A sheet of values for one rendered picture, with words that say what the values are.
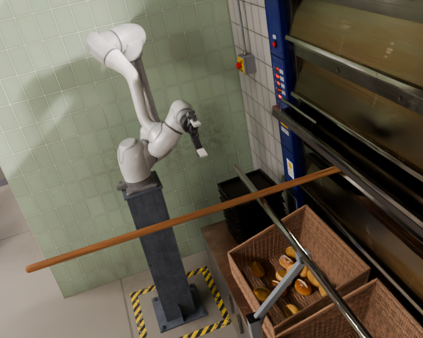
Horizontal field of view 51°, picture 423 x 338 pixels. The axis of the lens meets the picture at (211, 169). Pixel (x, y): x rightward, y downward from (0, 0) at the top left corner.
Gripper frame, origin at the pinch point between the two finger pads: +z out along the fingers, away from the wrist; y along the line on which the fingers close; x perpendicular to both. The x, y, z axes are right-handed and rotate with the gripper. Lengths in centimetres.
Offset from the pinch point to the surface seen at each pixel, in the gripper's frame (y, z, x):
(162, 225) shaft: 28.3, 7.4, 24.0
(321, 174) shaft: 28, 7, -47
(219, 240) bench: 90, -49, -7
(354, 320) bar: 31, 78, -20
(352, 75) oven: -17, 20, -55
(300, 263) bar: 34, 47, -18
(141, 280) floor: 148, -104, 49
